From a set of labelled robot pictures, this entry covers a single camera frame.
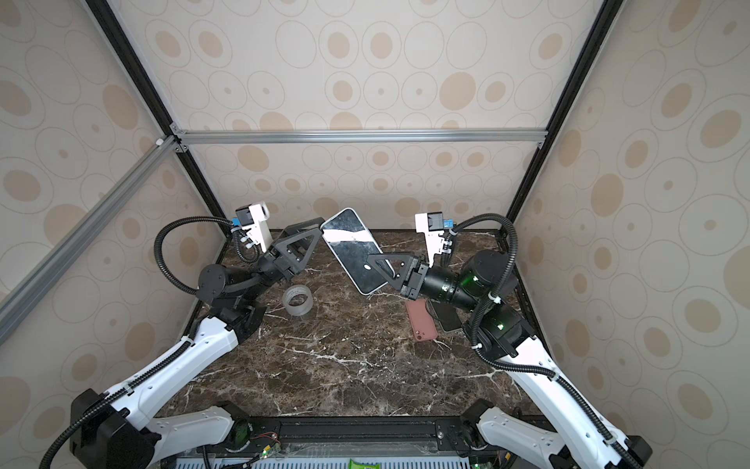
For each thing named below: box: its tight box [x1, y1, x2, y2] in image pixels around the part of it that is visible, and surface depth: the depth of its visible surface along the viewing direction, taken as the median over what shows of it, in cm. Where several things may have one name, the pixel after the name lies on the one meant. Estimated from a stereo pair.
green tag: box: [348, 458, 382, 469], surface depth 70 cm
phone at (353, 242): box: [320, 207, 388, 297], surface depth 51 cm
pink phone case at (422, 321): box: [406, 298, 439, 342], surface depth 96 cm
